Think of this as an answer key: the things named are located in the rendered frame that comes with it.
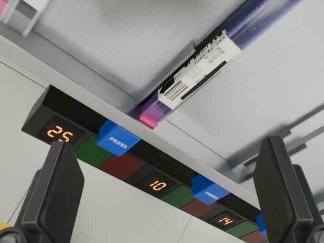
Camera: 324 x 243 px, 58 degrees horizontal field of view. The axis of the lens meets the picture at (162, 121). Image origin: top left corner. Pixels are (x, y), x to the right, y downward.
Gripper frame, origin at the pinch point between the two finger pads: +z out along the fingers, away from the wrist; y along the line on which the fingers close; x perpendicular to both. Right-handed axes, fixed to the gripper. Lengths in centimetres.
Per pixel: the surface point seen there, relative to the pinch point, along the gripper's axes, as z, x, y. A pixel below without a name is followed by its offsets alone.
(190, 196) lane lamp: 9.5, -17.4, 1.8
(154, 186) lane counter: 9.5, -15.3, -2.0
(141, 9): 9.1, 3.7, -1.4
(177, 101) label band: 7.5, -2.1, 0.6
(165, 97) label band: 7.5, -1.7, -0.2
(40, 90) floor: 59, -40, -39
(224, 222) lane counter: 9.5, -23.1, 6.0
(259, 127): 9.1, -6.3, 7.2
